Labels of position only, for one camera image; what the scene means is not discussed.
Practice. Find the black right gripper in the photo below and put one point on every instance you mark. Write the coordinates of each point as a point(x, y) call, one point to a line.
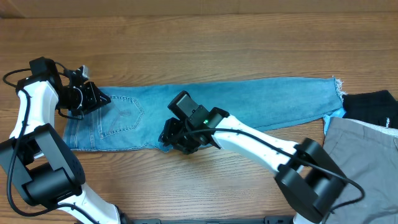
point(171, 132)

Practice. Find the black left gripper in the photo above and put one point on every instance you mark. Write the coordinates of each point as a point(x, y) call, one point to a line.
point(94, 102)

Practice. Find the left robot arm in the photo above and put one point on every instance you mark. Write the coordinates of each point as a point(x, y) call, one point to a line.
point(43, 174)

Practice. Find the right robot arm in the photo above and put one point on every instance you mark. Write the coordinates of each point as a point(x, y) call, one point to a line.
point(307, 176)

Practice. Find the grey trousers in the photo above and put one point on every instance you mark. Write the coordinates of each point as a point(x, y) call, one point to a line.
point(367, 155)

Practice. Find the black garment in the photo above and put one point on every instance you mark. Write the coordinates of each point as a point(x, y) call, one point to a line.
point(379, 108)

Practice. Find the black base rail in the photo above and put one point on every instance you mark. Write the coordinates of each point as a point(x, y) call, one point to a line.
point(278, 219)

